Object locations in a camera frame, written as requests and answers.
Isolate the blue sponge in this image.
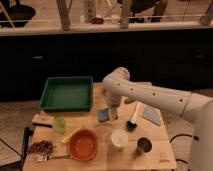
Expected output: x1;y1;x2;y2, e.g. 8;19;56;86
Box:
97;108;109;122

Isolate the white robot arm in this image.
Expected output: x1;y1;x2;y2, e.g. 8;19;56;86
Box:
102;67;213;171

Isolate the red bowl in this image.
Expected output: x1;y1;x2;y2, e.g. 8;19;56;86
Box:
67;129;98;162

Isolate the green pepper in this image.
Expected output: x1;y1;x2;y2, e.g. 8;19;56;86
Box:
124;97;135;104

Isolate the black and white brush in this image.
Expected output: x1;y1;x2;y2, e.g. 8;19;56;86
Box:
127;102;140;129

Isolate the white plastic cup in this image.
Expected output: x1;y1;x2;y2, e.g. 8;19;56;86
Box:
110;129;128;148

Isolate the grey blue cloth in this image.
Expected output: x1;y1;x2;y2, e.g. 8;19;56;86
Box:
143;106;161;126

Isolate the metal cup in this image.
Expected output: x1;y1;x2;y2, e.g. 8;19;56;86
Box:
137;137;152;153

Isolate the green plastic tray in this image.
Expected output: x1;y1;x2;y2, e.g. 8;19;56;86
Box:
39;76;93;112

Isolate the green plastic cup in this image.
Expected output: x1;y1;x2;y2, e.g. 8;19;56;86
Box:
52;117;66;134

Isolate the yellow banana piece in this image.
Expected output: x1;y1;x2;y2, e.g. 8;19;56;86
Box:
61;128;81;144

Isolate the wooden block eraser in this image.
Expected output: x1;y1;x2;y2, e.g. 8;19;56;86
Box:
32;114;54;127

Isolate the brown grape bunch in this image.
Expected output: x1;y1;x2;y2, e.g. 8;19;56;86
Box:
28;140;53;154

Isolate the black table clamp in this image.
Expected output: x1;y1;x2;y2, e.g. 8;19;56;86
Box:
20;127;33;171

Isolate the silver fork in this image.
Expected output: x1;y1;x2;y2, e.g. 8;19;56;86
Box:
36;155;71;162

